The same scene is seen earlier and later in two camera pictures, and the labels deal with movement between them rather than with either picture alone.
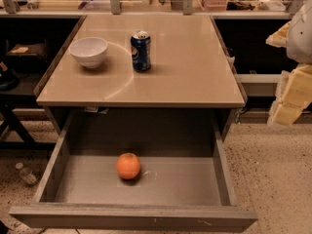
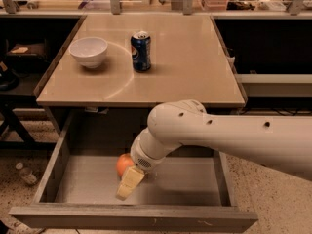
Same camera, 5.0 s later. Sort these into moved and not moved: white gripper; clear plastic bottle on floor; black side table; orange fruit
Moved: white gripper
Not moved: black side table; orange fruit; clear plastic bottle on floor
